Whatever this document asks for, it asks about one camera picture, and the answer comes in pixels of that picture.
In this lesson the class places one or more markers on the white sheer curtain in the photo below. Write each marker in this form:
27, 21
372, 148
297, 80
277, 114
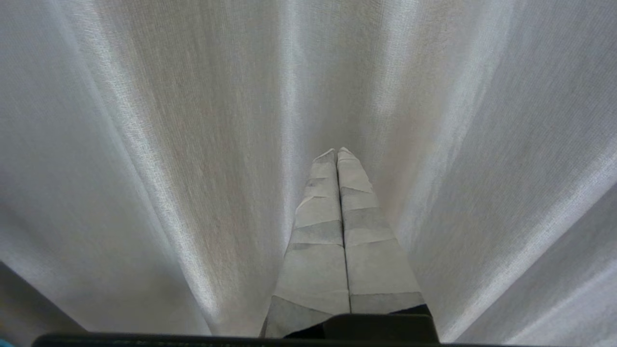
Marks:
159, 159

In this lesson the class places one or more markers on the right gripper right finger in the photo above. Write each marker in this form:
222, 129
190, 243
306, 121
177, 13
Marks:
373, 260

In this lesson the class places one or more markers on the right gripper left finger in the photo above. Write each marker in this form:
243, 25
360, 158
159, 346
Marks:
314, 260

